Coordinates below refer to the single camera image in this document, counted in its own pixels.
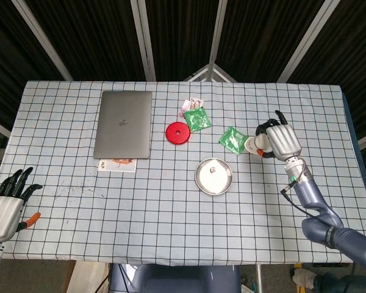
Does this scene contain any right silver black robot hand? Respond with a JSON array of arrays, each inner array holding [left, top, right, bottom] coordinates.
[[255, 110, 303, 162]]

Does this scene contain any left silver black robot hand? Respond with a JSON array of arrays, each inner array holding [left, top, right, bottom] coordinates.
[[0, 166, 44, 242]]

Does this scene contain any white paper cup blue print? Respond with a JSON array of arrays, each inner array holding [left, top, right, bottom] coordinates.
[[244, 134, 272, 156]]

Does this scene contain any round metal plate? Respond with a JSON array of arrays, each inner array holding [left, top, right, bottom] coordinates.
[[195, 157, 234, 196]]

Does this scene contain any green foil sachet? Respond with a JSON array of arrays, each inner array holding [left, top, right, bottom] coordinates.
[[182, 107, 212, 133], [218, 126, 248, 156]]

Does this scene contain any face playing card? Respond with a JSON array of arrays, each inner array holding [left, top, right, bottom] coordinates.
[[187, 97, 205, 110]]

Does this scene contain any brown cardboard box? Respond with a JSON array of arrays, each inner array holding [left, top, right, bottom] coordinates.
[[66, 261, 110, 293]]

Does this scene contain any red round plastic disc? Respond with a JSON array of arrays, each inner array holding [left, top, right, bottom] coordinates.
[[165, 121, 192, 145]]

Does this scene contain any white card with orange leaf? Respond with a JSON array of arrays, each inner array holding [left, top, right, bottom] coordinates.
[[97, 157, 137, 173]]

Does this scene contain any light blue checked tablecloth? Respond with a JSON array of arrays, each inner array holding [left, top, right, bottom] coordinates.
[[0, 79, 354, 266]]

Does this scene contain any grey closed laptop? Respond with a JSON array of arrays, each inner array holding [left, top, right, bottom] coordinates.
[[93, 90, 153, 159]]

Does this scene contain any blue grey robot torso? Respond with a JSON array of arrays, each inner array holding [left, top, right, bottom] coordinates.
[[109, 264, 242, 293]]

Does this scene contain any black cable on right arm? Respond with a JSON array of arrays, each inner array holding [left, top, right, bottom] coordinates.
[[279, 170, 330, 226]]

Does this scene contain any white triangular metal frame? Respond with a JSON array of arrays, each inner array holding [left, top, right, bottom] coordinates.
[[182, 63, 237, 82]]

